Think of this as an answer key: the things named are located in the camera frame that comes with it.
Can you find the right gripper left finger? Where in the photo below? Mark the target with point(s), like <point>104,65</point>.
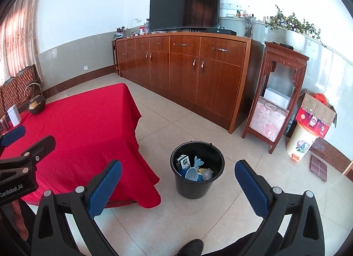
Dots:
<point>52,234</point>

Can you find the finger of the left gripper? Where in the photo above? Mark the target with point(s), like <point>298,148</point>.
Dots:
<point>12,136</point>
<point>41,149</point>

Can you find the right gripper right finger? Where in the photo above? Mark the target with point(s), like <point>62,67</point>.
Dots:
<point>291,223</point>

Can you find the blue white plastic bowl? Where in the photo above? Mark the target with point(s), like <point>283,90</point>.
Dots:
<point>192,175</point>

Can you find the green white carton box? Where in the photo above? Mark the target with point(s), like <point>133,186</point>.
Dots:
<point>183,162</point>

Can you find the clear plastic bag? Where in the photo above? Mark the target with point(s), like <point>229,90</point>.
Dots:
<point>206,174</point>

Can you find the light blue cloth mask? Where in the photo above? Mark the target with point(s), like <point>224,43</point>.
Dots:
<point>197,162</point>

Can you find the blue paper cup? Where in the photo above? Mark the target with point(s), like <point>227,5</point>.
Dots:
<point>183,172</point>

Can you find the black trash bucket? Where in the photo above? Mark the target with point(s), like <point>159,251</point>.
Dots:
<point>212,158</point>

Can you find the person's left hand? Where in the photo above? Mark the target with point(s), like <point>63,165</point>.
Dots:
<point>19,221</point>

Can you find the white canister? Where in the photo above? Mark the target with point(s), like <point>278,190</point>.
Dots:
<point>14,115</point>

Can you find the black cast iron teapot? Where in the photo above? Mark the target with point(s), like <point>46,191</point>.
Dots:
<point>37,103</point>

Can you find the wooden lattice bench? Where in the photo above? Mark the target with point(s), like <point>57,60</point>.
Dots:
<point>14,92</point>

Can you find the red tablecloth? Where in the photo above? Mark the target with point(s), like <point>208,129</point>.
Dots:
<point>91,129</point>

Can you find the brown tile sample board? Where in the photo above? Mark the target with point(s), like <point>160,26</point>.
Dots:
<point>318,167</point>

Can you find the pink patterned curtain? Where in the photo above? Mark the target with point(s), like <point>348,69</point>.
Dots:
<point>19,47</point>

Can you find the white floral bin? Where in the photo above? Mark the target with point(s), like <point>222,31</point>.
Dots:
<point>300,142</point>

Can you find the person's black shoe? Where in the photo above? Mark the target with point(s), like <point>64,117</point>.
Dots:
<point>192,248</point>

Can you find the cardboard box with red print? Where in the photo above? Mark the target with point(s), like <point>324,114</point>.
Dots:
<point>315,113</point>

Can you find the small potted plant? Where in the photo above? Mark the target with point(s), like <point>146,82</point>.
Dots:
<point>120,33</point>

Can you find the white box on stand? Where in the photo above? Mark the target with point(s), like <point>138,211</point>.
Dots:
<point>277,97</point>

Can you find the long wooden sideboard cabinet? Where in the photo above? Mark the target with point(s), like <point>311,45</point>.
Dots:
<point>213,75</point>

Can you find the large green potted plant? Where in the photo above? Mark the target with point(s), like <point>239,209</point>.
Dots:
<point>292,23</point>

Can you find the black flat television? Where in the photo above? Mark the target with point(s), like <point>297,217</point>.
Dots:
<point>180,14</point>

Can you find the glass vase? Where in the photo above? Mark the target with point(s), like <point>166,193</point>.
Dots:
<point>249,25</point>

